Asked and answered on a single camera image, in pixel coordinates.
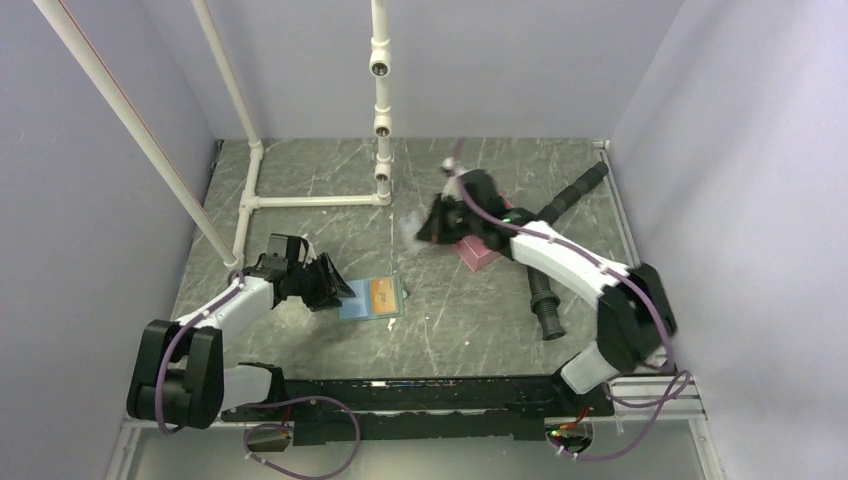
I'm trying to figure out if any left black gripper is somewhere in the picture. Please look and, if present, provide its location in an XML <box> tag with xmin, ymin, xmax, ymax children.
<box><xmin>288</xmin><ymin>252</ymin><xmax>355</xmax><ymax>312</ymax></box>

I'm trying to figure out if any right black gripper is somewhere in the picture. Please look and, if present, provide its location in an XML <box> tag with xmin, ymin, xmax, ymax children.
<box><xmin>416</xmin><ymin>194</ymin><xmax>483</xmax><ymax>245</ymax></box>

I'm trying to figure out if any green card holder wallet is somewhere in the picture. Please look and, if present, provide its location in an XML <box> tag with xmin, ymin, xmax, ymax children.
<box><xmin>339</xmin><ymin>274</ymin><xmax>408</xmax><ymax>322</ymax></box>

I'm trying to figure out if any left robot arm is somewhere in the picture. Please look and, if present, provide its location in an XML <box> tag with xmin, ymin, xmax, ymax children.
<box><xmin>126</xmin><ymin>253</ymin><xmax>355</xmax><ymax>434</ymax></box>

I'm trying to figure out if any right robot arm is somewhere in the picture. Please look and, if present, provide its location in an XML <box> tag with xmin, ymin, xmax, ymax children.
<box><xmin>416</xmin><ymin>158</ymin><xmax>677</xmax><ymax>415</ymax></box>

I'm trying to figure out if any orange credit card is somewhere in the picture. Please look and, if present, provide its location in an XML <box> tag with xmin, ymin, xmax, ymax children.
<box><xmin>369</xmin><ymin>277</ymin><xmax>399</xmax><ymax>315</ymax></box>

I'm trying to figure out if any pink plastic tray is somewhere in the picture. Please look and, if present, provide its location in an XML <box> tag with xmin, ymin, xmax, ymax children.
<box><xmin>453</xmin><ymin>195</ymin><xmax>515</xmax><ymax>273</ymax></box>

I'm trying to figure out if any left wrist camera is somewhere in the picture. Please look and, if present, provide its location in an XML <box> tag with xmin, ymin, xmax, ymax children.
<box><xmin>257</xmin><ymin>233</ymin><xmax>313</xmax><ymax>274</ymax></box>

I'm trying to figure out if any black corrugated hose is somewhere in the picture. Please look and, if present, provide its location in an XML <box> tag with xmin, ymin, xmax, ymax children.
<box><xmin>527</xmin><ymin>161</ymin><xmax>609</xmax><ymax>342</ymax></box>

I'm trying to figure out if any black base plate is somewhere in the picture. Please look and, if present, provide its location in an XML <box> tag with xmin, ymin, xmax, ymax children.
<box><xmin>222</xmin><ymin>375</ymin><xmax>614</xmax><ymax>446</ymax></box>

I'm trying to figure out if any white pvc pipe frame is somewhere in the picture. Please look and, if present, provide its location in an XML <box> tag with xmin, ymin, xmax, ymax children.
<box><xmin>35</xmin><ymin>1</ymin><xmax>394</xmax><ymax>267</ymax></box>

